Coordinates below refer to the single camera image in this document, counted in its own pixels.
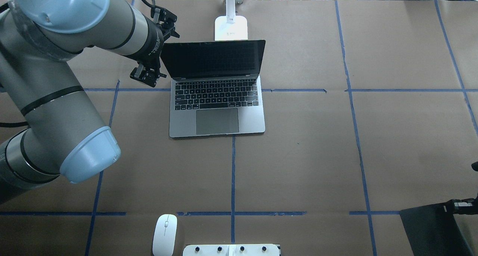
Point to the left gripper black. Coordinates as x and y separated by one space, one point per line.
153 43

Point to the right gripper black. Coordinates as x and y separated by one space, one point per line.
463 204

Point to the black mouse pad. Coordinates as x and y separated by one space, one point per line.
433 232

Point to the grey laptop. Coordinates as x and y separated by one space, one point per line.
215 87

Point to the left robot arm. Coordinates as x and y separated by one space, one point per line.
65 134

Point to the white desk lamp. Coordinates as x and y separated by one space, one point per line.
231 26

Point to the white computer mouse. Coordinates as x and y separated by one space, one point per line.
164 235

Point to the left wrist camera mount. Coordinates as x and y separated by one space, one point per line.
165 21

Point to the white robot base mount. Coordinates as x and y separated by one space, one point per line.
232 250

